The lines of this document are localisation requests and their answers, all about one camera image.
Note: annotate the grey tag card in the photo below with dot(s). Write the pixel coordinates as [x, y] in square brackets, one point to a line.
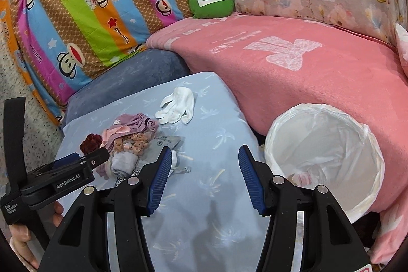
[169, 142]

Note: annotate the pink white crumpled packet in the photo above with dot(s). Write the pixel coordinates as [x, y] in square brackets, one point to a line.
[296, 179]

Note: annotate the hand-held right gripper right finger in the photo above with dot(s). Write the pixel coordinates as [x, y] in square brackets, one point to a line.
[248, 174]

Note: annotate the leopard print scrunchie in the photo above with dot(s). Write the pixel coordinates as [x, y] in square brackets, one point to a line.
[118, 181]

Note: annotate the white bag lined bin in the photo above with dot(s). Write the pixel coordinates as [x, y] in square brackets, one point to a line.
[322, 138]

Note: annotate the pale pink pillow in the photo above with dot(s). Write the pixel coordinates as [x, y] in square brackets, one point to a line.
[402, 45]

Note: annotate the striped monkey print pillow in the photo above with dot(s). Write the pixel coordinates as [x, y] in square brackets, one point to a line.
[95, 20]
[35, 90]

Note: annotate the dark red velvet scrunchie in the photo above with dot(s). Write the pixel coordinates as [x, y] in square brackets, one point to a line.
[91, 144]

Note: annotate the grey folded cloth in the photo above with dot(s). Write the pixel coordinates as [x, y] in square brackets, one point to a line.
[122, 163]

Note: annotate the light blue printed cloth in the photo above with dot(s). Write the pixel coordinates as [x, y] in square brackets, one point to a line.
[207, 138]

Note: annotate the pink blanket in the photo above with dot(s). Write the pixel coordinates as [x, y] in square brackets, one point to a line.
[271, 68]

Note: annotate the blue-grey velvet cushion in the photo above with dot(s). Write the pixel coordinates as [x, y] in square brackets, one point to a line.
[127, 71]

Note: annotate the green round cushion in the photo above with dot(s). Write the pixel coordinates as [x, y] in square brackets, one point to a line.
[212, 7]

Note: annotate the metal hair clip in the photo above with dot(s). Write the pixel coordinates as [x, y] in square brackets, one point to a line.
[183, 169]

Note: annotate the white cotton glove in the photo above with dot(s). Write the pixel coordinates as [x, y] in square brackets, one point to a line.
[174, 160]
[177, 104]

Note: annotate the person's left hand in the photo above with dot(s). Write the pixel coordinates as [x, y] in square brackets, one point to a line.
[19, 233]

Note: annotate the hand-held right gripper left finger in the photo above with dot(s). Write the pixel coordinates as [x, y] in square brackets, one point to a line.
[161, 178]

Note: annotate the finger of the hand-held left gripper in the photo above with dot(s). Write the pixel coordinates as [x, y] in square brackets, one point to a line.
[68, 159]
[92, 161]

